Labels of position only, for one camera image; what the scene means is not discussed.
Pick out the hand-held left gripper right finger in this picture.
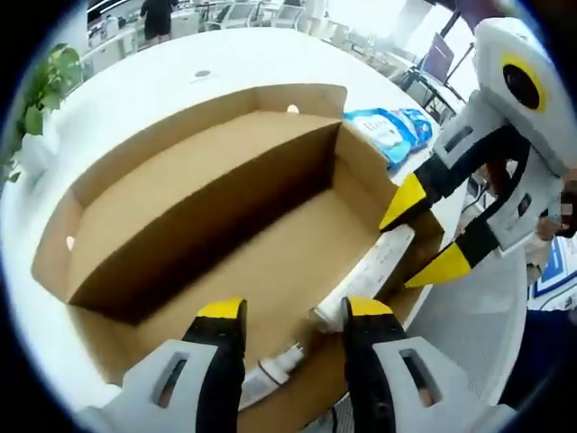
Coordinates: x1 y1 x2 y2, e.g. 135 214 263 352
340 295 510 433

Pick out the brown cardboard shoe box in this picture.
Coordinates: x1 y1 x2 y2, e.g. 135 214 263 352
31 83 445 416

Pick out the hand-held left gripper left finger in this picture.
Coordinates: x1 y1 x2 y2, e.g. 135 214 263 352
80 297 249 433

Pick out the person's right hand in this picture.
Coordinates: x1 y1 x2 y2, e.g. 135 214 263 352
538 167 577 240

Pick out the white soft tube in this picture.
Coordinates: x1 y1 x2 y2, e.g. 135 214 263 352
242 342 306 410
307 225 417 334

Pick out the person's white blue striped shirt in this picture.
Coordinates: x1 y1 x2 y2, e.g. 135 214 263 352
525 234 577 313

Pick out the purple screen monitor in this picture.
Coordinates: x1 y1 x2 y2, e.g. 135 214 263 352
421 33 455 86

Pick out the green potted plant white pot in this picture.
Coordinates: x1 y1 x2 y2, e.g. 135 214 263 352
3 43 86 184

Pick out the dark blue soft wipes packet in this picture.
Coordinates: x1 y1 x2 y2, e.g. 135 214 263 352
396 106 442 145

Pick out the light blue soft wipes packet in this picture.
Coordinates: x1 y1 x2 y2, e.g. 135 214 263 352
342 106 434 171

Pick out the person's dark clothing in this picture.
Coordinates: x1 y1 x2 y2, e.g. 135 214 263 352
495 306 577 410

